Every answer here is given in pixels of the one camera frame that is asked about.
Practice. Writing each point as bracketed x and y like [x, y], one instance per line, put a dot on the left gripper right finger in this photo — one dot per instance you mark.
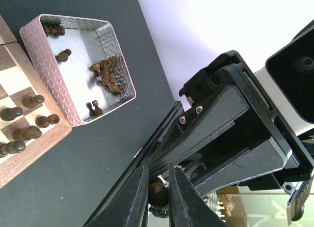
[186, 207]

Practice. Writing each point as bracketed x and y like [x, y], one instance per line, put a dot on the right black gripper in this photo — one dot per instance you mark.
[235, 130]

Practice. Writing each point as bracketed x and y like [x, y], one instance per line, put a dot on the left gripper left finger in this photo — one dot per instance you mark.
[127, 208]

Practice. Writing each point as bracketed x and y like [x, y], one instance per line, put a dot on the dark bishop chess piece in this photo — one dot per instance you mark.
[158, 198]

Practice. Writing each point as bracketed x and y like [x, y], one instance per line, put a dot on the dark chess pieces pile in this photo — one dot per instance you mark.
[104, 69]

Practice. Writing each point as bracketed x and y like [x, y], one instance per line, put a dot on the wooden chess board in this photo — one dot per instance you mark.
[31, 122]

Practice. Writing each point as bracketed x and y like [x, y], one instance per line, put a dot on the dark pawn in tin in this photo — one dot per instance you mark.
[97, 110]
[64, 55]

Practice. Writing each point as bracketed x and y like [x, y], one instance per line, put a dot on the pink metal tin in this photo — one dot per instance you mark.
[74, 84]

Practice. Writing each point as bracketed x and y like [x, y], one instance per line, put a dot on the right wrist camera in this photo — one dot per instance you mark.
[288, 79]

